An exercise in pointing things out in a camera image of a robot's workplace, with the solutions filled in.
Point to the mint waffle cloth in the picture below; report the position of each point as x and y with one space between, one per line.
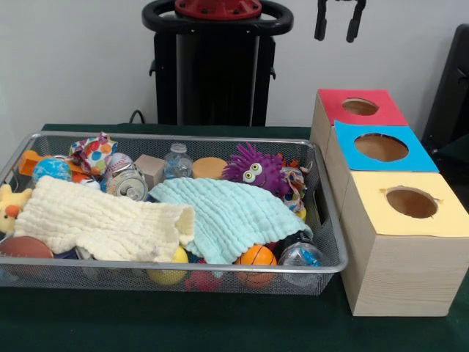
234 216

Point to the brown toy football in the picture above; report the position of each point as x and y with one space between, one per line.
23 247

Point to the yellow duck plush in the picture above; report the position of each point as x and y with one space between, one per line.
9 216

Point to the orange toy basketball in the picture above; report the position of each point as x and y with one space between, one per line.
256 254

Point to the silver mesh bin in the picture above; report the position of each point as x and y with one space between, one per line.
110 278

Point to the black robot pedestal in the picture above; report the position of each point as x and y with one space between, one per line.
220 73

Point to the silver tin can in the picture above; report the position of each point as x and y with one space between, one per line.
128 185

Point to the dark green tablecloth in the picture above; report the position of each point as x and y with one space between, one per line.
456 146
183 322

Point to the blue green globe ball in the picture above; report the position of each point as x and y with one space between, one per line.
51 170

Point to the white toy baseball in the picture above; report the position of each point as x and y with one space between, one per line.
119 161

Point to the purple spiky monster toy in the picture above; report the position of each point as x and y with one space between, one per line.
264 168

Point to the black panel on stand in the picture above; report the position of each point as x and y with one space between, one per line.
450 91

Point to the polka dot fabric toy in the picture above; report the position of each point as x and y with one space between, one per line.
93 150

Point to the cream waffle cloth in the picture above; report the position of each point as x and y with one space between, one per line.
91 220

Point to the wooden box with three holes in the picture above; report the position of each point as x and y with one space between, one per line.
403 278

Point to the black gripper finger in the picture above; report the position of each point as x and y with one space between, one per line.
320 29
354 29

